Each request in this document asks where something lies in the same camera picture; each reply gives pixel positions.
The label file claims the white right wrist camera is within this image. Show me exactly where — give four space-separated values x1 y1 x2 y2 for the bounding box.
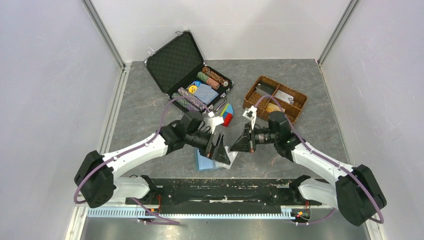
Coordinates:
242 105 257 129

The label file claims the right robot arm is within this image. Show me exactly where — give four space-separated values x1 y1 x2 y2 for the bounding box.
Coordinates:
230 107 387 227

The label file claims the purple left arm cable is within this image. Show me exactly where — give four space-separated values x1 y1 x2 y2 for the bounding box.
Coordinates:
73 96 213 205

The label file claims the brown orange chip stack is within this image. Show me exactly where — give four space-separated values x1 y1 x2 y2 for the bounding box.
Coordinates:
202 66 230 87

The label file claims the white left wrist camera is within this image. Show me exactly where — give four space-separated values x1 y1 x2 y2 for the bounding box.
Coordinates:
205 111 224 134

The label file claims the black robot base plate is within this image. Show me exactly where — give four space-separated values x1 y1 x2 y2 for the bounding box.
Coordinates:
139 178 321 215

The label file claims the blue playing card deck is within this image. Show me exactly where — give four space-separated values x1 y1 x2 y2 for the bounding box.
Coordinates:
193 83 219 104

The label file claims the green pink chip stack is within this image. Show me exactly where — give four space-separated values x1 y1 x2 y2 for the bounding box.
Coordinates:
197 71 220 90

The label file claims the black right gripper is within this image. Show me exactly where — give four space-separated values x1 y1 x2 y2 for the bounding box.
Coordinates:
230 122 278 153

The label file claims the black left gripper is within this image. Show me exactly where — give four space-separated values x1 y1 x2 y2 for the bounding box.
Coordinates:
185 129 230 165

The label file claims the yellow dealer chip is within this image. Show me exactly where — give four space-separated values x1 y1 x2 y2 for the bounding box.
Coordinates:
187 85 198 94

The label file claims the woven wicker basket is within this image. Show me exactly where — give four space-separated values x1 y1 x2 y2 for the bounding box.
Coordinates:
242 75 308 124

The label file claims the dark card stack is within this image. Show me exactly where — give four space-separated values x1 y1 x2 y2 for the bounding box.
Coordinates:
255 81 276 96

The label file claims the blue card holder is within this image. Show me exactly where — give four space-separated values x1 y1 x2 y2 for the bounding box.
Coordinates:
194 148 233 172

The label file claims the colourful toy brick block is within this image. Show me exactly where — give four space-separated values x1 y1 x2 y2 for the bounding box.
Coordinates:
220 103 234 127

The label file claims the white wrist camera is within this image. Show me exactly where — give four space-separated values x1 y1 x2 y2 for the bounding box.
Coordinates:
242 105 257 129
205 111 224 134

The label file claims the white card stack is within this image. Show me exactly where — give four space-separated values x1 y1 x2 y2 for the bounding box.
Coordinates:
274 90 294 105

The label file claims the black poker chip case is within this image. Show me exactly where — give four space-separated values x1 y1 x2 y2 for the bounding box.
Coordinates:
143 29 234 114

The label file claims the white cable duct rail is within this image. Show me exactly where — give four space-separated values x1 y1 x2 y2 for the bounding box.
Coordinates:
87 206 310 220

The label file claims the green purple chip stack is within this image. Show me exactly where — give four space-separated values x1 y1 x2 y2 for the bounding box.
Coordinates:
176 98 200 112

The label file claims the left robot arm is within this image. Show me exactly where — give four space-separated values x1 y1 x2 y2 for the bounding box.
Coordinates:
74 111 237 209

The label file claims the white VIP card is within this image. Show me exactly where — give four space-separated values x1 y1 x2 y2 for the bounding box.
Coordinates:
224 151 238 169

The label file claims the gold VIP card stack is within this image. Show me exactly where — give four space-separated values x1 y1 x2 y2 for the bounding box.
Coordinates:
265 103 285 113

